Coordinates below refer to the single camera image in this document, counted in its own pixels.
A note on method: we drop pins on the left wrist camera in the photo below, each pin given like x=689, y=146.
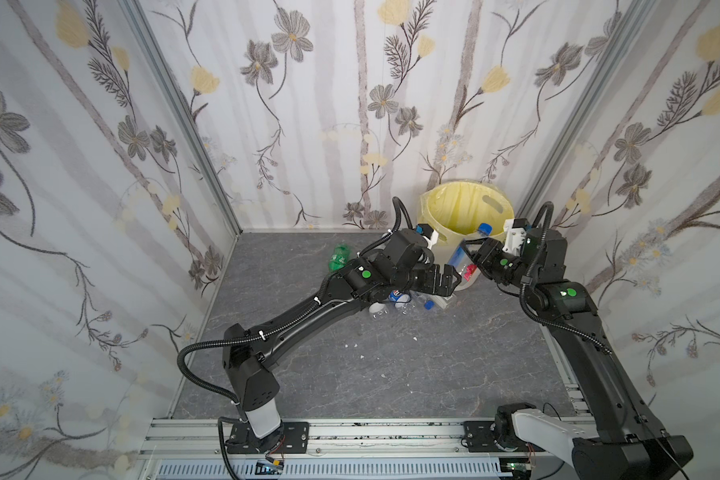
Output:
x=430, y=235

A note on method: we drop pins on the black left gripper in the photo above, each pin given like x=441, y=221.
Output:
x=431, y=279

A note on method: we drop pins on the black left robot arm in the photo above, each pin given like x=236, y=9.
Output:
x=250, y=356

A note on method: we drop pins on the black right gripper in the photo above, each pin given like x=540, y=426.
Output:
x=490, y=260

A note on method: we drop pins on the clear bottle blue cap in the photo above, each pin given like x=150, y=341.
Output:
x=460, y=259

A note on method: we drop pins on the white bin with yellow bag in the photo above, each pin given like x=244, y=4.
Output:
x=463, y=210

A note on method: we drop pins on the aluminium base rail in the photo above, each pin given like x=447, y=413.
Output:
x=429, y=448

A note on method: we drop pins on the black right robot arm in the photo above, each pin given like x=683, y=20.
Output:
x=628, y=440

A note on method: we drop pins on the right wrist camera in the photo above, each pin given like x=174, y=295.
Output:
x=515, y=230

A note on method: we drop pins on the dark green bottle yellow cap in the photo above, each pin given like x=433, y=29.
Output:
x=340, y=257

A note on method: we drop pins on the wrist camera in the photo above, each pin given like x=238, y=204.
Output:
x=515, y=230
x=430, y=235

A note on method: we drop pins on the clear bottle white green label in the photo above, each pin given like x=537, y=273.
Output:
x=432, y=301

